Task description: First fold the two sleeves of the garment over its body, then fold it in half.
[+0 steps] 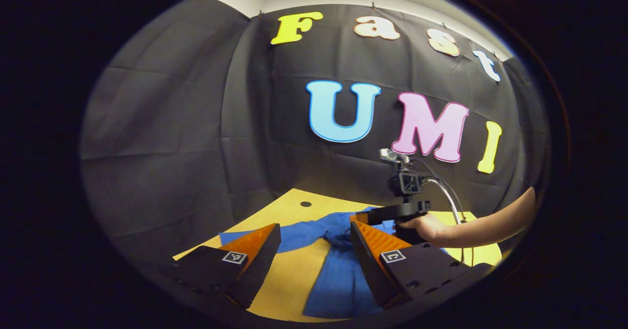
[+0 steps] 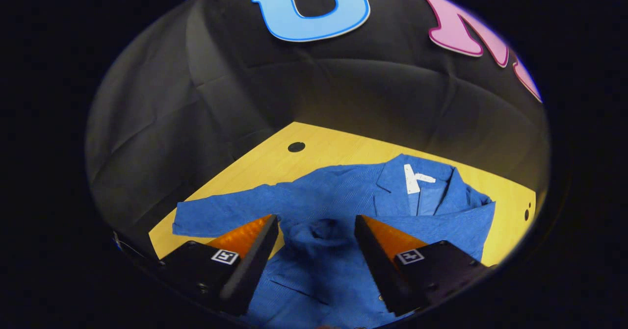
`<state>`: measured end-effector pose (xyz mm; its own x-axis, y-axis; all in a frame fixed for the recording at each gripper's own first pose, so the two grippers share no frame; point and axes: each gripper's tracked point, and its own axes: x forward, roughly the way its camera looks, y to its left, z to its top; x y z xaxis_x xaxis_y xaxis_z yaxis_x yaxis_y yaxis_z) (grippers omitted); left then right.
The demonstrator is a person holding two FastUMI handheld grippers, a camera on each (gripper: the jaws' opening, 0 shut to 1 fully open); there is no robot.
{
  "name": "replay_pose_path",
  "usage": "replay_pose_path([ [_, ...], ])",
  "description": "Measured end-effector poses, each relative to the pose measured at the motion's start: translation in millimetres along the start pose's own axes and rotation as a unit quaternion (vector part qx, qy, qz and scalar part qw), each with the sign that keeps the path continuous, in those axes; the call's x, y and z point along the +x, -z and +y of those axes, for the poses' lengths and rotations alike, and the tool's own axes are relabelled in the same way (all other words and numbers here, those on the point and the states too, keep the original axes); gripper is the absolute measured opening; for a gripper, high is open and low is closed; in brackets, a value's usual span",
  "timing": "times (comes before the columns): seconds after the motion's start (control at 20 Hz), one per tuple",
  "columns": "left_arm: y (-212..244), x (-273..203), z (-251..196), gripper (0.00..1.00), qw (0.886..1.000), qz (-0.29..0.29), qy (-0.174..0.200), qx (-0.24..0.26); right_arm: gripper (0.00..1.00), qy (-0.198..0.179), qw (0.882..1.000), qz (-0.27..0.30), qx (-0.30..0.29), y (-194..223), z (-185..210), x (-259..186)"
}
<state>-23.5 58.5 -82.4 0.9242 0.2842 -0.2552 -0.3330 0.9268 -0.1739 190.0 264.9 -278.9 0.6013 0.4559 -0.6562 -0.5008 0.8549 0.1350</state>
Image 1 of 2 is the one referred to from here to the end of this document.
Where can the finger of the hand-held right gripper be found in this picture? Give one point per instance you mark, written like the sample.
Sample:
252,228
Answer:
359,218

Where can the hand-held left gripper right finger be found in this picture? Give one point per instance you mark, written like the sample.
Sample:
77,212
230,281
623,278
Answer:
368,270

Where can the blue button shirt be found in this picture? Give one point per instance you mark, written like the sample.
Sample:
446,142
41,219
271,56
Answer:
338,280

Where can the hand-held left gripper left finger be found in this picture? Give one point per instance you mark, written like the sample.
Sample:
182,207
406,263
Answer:
260,270

